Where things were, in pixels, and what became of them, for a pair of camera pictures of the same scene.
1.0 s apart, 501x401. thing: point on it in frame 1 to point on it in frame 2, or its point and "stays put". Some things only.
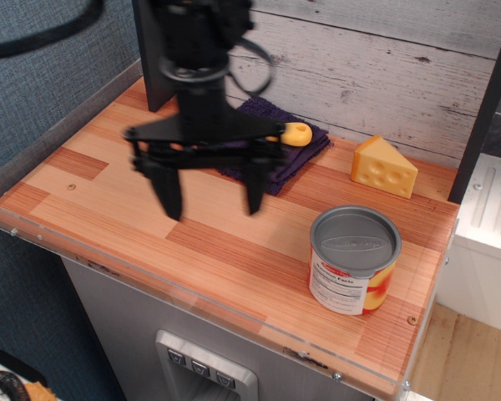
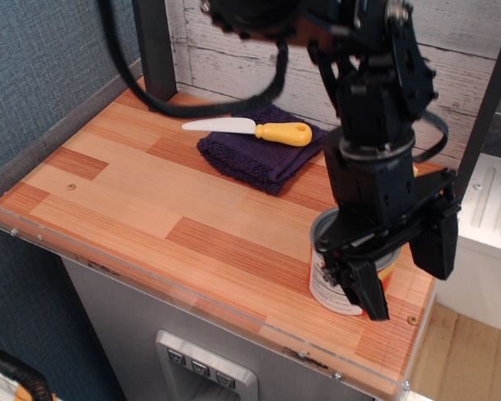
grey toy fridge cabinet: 128,318 stays put
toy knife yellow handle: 294,134 stays put
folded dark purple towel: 275,173 stays put
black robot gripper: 205,135 to 370,170
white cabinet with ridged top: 479,279 stays put
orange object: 37,392 to 22,394
